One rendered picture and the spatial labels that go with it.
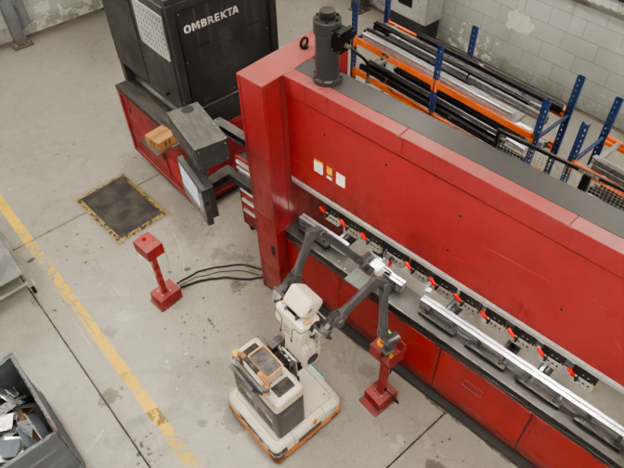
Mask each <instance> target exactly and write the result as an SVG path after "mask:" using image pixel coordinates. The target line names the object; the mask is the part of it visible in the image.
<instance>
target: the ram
mask: <svg viewBox="0 0 624 468"><path fill-rule="evenodd" d="M286 96H287V112H288V126H289V141H290V156H291V171H292V176H293V177H295V178H296V179H298V180H299V181H301V182H303V183H304V184H306V185H307V186H309V187H310V188H312V189H313V190H315V191H316V192H318V193H319V194H321V195H323V196H324V197H326V198H327V199H329V200H330V201H332V202H334V203H336V204H337V205H339V206H340V207H342V208H343V209H345V210H346V211H347V212H349V213H350V214H352V215H354V216H356V217H357V218H359V219H360V220H362V221H363V222H365V223H367V224H368V225H370V226H371V227H373V228H375V229H377V230H378V231H380V232H381V233H383V234H384V235H385V236H387V237H388V238H390V239H391V240H393V241H395V242H397V243H398V244H400V245H401V246H403V247H404V248H406V249H408V250H409V251H411V252H412V253H414V254H416V255H418V256H419V257H421V259H423V260H424V261H426V262H428V263H429V264H431V265H432V266H434V267H436V268H438V269H439V270H441V271H442V272H444V273H445V274H447V275H448V276H450V277H452V278H453V279H455V280H456V281H458V282H459V283H461V284H462V285H464V286H465V287H467V288H468V289H470V290H472V291H473V292H475V293H477V294H478V295H480V296H482V297H483V298H485V299H486V300H488V301H489V302H490V303H492V304H493V305H495V306H497V307H498V308H500V309H502V310H503V311H505V312H506V313H508V314H509V315H511V316H513V317H514V318H516V319H518V320H519V321H521V322H523V323H524V324H526V325H527V326H528V327H529V328H531V329H533V330H534V331H536V332H538V333H539V334H541V335H543V336H544V337H546V338H547V339H549V340H550V341H552V342H553V343H555V344H557V345H559V346H560V347H562V348H563V349H564V350H566V351H567V352H569V353H570V354H572V355H573V356H575V357H577V358H579V359H580V360H582V361H583V362H585V363H587V364H588V365H590V366H591V367H593V368H594V369H596V370H598V371H599V372H601V373H602V374H603V375H605V376H607V377H608V378H610V379H611V380H613V381H614V382H616V383H618V384H620V385H621V386H623V387H624V279H623V278H621V277H620V276H619V275H617V274H615V273H613V272H611V271H609V270H608V269H606V268H604V267H602V266H600V265H598V264H596V263H594V262H593V261H591V260H590V259H588V258H586V257H584V256H582V255H580V254H579V253H576V252H574V251H572V250H571V249H569V248H567V247H565V246H564V245H563V244H561V243H559V242H557V241H555V240H553V239H551V238H549V237H547V236H545V235H543V234H542V233H540V232H538V231H537V230H535V229H533V228H532V227H529V226H527V225H525V224H523V223H522V222H520V221H518V220H516V219H514V218H513V217H511V216H509V215H507V214H505V213H504V212H502V211H500V210H498V209H496V208H494V207H493V206H491V205H489V204H487V203H485V202H484V201H481V200H479V199H477V198H476V197H475V196H473V195H471V194H469V193H467V192H465V191H464V190H462V189H460V188H457V187H456V186H454V185H452V184H450V183H449V182H447V181H446V180H444V179H442V178H440V177H438V176H436V175H434V174H432V173H430V172H428V171H427V170H425V169H423V168H421V167H420V166H418V165H417V164H415V163H413V162H410V161H408V160H407V159H405V158H403V157H401V156H399V155H398V154H396V153H394V152H393V151H391V150H389V149H387V148H385V147H383V146H381V145H379V144H378V143H376V142H374V141H372V140H370V139H369V138H367V137H365V136H363V135H361V134H360V133H358V132H356V131H354V130H352V129H350V128H349V127H347V126H345V125H343V124H341V123H339V122H337V121H335V120H333V119H332V118H331V117H329V116H327V115H325V114H323V113H321V112H320V111H318V110H315V109H313V108H312V107H310V106H308V105H306V104H305V103H303V102H302V101H300V100H298V99H296V98H294V97H292V96H290V95H288V94H286ZM314 158H315V159H316V160H318V161H319V162H321V163H323V175H321V174H320V173H318V172H316V171H315V170H314ZM327 166H329V167H330V168H331V169H332V173H331V175H329V174H327ZM336 172H337V173H339V174H341V175H342V176H345V188H342V187H341V186H339V185H337V184H336ZM327 175H328V176H330V177H331V180H330V179H328V178H327ZM292 182H293V183H295V184H296V185H298V186H299V187H301V188H303V189H305V190H306V191H308V192H309V193H311V194H312V195H314V196H316V197H317V198H319V199H320V200H322V201H323V202H325V203H327V204H328V205H330V206H331V207H332V208H334V209H335V210H337V211H338V212H340V213H341V214H343V215H345V216H347V217H348V218H350V219H351V220H353V221H354V222H356V223H358V224H359V225H361V226H362V227H364V228H365V229H367V230H368V231H370V232H371V233H373V234H374V235H376V236H377V237H379V238H380V239H382V240H384V241H386V242H387V243H389V244H390V245H392V246H393V247H395V248H397V249H398V250H399V251H400V252H402V253H403V254H405V255H407V256H409V257H410V258H412V259H413V260H415V261H416V262H418V263H419V264H421V265H423V266H424V267H426V268H428V269H429V270H431V271H432V272H434V273H436V274H437V275H438V276H439V277H441V278H442V279H444V280H446V281H448V282H449V283H451V284H452V285H454V286H455V287H457V288H458V289H460V290H461V291H463V292H465V293H467V294H468V295H470V296H471V297H473V298H474V299H475V300H477V301H478V302H480V303H481V304H483V305H484V306H486V307H488V308H490V309H491V310H493V311H494V312H496V313H497V314H499V315H500V316H502V317H504V318H505V319H507V320H509V321H510V322H512V324H514V325H516V326H517V327H519V328H520V329H522V330H523V331H525V332H527V333H529V334H530V335H532V336H533V337H535V338H536V339H538V340H539V341H541V342H543V343H544V344H546V345H547V346H549V347H550V348H551V349H553V350H555V351H556V352H558V353H559V354H561V355H562V356H564V357H565V358H568V359H569V360H571V361H572V362H574V363H575V364H577V365H578V366H580V367H581V368H582V369H584V370H585V371H587V372H589V373H590V374H592V375H594V376H595V377H597V378H598V379H600V380H601V381H603V382H604V383H606V384H608V385H610V386H611V387H613V388H614V389H616V390H617V391H619V393H621V394H623V395H624V391H622V390H621V389H619V388H618V387H616V386H614V385H613V384H611V383H610V382H608V381H607V380H606V379H604V378H602V377H601V376H599V375H598V374H596V373H595V372H593V371H591V370H589V369H588V368H586V367H585V366H583V365H582V364H580V363H578V362H577V361H576V360H575V359H573V358H572V357H569V356H568V355H566V354H565V353H563V352H562V351H560V350H559V349H557V348H555V347H554V346H552V345H551V344H549V343H547V342H545V341H544V340H542V339H541V338H539V337H538V336H537V335H536V334H534V333H532V332H531V331H529V330H527V329H526V328H524V327H523V326H521V325H519V324H518V323H516V322H515V321H513V320H512V319H510V318H508V317H506V316H505V315H503V314H502V313H501V312H500V311H498V310H496V309H495V308H493V307H492V306H490V305H488V304H486V303H485V302H483V301H482V300H480V299H479V298H477V297H476V296H474V295H472V294H471V293H469V292H467V291H466V290H464V289H463V288H462V287H460V286H459V285H457V284H456V283H454V282H453V281H451V280H449V279H447V278H446V277H444V276H443V275H441V274H440V273H438V272H436V271H435V270H433V269H432V268H430V267H429V266H427V265H426V264H424V263H423V262H421V261H420V260H418V259H417V258H415V257H413V256H412V255H410V254H409V253H407V252H405V251H403V250H402V249H400V248H399V247H397V246H396V245H395V244H394V243H392V242H390V241H389V240H387V239H385V238H384V237H382V236H380V235H379V234H377V233H376V232H374V231H373V230H371V229H370V228H368V227H366V226H364V225H363V224H361V223H360V222H358V221H357V220H356V219H354V218H353V217H351V216H350V215H348V214H346V213H344V212H343V211H341V210H340V209H338V208H337V207H335V206H334V205H332V204H330V203H329V202H327V201H325V200H324V199H322V198H320V196H318V195H317V194H315V193H314V192H312V191H311V190H309V189H307V188H305V187H304V186H302V185H301V184H299V183H298V182H296V181H294V180H293V179H292Z"/></svg>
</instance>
